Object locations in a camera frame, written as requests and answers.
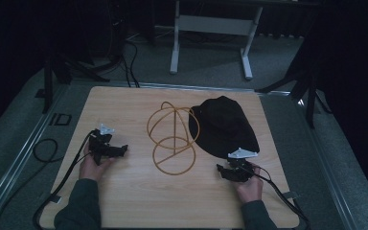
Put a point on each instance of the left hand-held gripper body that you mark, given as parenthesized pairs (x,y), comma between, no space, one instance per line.
(99,145)

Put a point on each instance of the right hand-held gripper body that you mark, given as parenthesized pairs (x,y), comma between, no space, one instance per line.
(241,169)

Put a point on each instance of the black brimmed hat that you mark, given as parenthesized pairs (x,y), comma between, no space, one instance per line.
(223,127)

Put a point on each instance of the person's right hand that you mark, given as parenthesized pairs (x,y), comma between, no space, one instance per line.
(250,190)

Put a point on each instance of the person's left hand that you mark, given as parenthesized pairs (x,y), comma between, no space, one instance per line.
(89,169)

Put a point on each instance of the grey tape piece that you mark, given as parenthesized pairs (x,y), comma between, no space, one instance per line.
(55,199)
(290,195)

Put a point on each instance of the black tripod stand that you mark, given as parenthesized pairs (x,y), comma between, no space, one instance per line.
(48,86)
(310,96)

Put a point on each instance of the white desk frame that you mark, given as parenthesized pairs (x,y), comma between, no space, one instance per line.
(217,25)

